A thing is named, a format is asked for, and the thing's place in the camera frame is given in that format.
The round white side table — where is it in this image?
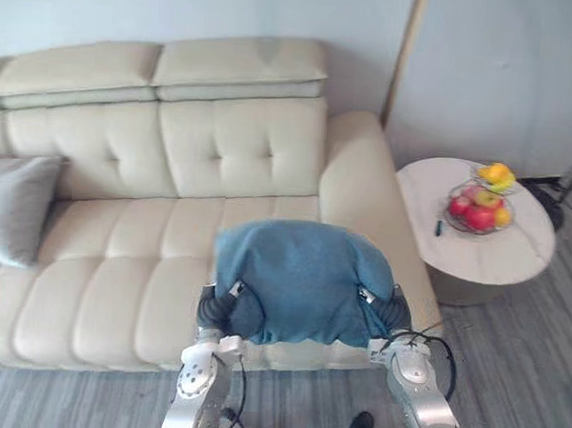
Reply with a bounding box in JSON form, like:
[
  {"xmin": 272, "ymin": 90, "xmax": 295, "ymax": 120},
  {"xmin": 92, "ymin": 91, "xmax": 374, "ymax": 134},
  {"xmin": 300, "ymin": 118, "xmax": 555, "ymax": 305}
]
[{"xmin": 388, "ymin": 154, "xmax": 561, "ymax": 313}]

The dark robot foot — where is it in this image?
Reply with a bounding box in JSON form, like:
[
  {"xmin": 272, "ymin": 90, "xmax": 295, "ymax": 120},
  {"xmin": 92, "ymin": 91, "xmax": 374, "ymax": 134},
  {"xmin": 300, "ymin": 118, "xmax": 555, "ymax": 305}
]
[{"xmin": 348, "ymin": 410, "xmax": 377, "ymax": 428}]

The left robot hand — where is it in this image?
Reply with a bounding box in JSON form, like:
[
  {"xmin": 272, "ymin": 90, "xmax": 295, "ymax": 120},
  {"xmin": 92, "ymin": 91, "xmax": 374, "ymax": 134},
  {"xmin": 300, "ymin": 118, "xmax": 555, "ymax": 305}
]
[{"xmin": 195, "ymin": 278, "xmax": 246, "ymax": 340}]

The wire fruit basket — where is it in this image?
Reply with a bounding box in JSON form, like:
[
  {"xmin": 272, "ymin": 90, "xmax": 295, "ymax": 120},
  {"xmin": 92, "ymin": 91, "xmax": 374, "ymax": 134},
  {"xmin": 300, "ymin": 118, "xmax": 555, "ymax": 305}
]
[{"xmin": 444, "ymin": 159, "xmax": 519, "ymax": 236}]

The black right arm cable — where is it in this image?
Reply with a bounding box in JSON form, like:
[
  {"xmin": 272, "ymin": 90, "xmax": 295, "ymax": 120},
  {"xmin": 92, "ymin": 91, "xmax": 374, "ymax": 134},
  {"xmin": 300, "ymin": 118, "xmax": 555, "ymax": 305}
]
[{"xmin": 387, "ymin": 324, "xmax": 459, "ymax": 402}]

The beige wall trim strip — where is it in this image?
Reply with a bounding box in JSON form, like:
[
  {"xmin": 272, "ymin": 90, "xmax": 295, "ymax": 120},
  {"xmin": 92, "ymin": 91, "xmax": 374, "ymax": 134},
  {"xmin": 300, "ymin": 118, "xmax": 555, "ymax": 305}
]
[{"xmin": 378, "ymin": 0, "xmax": 428, "ymax": 132}]

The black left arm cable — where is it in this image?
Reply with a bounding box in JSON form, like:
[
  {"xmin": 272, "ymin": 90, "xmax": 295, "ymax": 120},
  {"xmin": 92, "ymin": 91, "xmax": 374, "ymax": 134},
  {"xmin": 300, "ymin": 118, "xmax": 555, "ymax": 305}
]
[{"xmin": 206, "ymin": 351, "xmax": 257, "ymax": 428}]

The cream sofa headrest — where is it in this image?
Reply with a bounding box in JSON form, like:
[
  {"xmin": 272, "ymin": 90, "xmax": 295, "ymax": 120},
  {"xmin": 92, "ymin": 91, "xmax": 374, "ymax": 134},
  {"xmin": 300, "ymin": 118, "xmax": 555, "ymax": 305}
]
[
  {"xmin": 150, "ymin": 30, "xmax": 332, "ymax": 111},
  {"xmin": 0, "ymin": 34, "xmax": 164, "ymax": 119}
]

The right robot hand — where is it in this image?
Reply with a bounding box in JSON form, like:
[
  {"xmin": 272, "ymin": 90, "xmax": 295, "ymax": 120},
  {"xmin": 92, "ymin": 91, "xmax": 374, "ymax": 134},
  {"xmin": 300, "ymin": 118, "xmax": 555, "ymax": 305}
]
[{"xmin": 355, "ymin": 282, "xmax": 414, "ymax": 339}]

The grey cushion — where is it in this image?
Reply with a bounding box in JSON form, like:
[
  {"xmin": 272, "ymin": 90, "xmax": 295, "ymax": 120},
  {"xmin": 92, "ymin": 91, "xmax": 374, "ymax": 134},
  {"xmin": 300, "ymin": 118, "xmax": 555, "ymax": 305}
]
[{"xmin": 0, "ymin": 152, "xmax": 64, "ymax": 271}]

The yellow fruit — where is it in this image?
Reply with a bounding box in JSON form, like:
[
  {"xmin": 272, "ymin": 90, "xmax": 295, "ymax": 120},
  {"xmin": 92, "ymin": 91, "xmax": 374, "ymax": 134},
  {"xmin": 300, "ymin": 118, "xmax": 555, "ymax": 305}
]
[{"xmin": 475, "ymin": 161, "xmax": 518, "ymax": 194}]

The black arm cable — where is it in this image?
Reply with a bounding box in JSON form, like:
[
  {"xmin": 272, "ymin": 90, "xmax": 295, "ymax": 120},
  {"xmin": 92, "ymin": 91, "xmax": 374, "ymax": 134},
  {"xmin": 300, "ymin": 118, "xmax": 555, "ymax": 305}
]
[
  {"xmin": 206, "ymin": 351, "xmax": 257, "ymax": 428},
  {"xmin": 387, "ymin": 324, "xmax": 459, "ymax": 402}
]

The cream leather sofa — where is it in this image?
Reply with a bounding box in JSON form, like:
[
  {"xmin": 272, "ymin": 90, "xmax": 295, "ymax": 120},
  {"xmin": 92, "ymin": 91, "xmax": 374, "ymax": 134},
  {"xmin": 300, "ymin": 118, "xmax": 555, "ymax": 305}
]
[{"xmin": 0, "ymin": 22, "xmax": 457, "ymax": 390}]

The green red apple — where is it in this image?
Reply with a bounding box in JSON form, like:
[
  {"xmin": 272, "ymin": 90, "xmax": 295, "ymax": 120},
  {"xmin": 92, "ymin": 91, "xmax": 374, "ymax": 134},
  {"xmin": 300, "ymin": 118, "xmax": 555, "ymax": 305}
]
[{"xmin": 472, "ymin": 188, "xmax": 505, "ymax": 210}]

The blue cushion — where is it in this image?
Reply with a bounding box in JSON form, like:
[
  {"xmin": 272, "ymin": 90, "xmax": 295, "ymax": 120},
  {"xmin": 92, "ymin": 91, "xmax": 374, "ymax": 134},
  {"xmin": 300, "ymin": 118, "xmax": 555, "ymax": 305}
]
[{"xmin": 209, "ymin": 214, "xmax": 396, "ymax": 352}]

